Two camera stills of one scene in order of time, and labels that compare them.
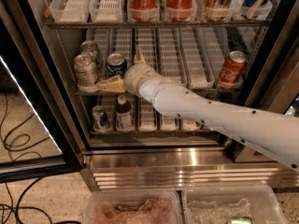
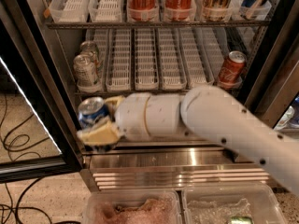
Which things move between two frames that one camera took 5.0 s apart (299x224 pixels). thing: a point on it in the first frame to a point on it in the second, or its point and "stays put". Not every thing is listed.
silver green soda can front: (86, 72) stays put
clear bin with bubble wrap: (216, 203) stays put
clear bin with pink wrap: (134, 206) stays put
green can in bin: (241, 219) stays put
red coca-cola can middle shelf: (233, 69) stays put
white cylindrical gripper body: (135, 76) to (131, 116)
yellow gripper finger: (139, 58) to (114, 100)
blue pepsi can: (116, 64) to (90, 110)
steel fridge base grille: (181, 168) stays put
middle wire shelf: (135, 93) stays put
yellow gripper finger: (112, 85) to (103, 133)
